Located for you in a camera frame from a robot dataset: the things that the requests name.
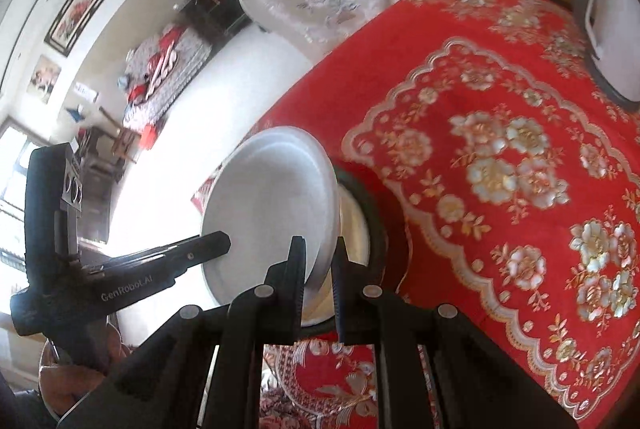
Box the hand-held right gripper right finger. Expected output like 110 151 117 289
332 236 578 429

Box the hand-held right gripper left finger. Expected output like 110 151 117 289
57 236 308 429

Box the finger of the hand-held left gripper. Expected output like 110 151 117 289
150 231 232 280

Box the dark green plastic bowl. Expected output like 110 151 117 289
300 165 391 340

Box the person's left hand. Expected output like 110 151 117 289
39 324 133 415

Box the window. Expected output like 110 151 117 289
0 119 41 260

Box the wooden chair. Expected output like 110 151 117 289
80 106 141 182

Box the bed with patterned blanket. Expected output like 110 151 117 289
120 21 216 134

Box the dark framed floral picture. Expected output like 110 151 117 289
44 0 113 57

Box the white electric kettle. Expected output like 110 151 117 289
572 0 640 112

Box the framed wall picture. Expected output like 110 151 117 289
26 54 63 104

